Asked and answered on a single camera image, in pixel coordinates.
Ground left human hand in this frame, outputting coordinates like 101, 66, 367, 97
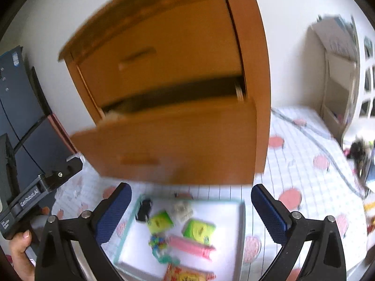
9, 230, 35, 281

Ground white bookshelf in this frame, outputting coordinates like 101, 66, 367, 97
311, 15, 374, 148

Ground lower nightstand drawer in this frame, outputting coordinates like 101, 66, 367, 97
71, 97, 256, 185

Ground colorful bead toy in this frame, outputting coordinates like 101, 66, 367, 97
148, 233, 168, 255

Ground nightstand drawer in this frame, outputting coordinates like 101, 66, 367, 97
71, 97, 256, 185
71, 0, 245, 113

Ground wooden nightstand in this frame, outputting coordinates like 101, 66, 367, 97
58, 0, 271, 185

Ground green tissue pack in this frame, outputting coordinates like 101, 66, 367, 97
147, 210, 174, 235
182, 218, 216, 245

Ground pomegranate grid bed sheet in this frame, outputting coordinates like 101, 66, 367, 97
37, 106, 373, 281

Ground upper nightstand drawer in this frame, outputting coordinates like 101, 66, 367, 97
71, 0, 245, 113

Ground pink hair roller clip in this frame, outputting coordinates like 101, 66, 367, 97
167, 235, 216, 261

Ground teal dolphin toy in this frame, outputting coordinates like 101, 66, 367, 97
153, 251, 180, 265

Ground teal shallow tray box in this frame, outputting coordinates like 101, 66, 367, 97
114, 194, 245, 280

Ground cluttered desk items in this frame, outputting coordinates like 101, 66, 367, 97
346, 138, 374, 197

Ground white hair claw clip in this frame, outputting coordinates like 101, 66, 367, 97
172, 201, 193, 224

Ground red snack packet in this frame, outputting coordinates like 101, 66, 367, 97
163, 263, 216, 281

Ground dark blue headboard panel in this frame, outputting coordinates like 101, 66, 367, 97
1, 46, 76, 190

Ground black small device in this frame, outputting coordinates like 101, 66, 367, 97
135, 199, 153, 223

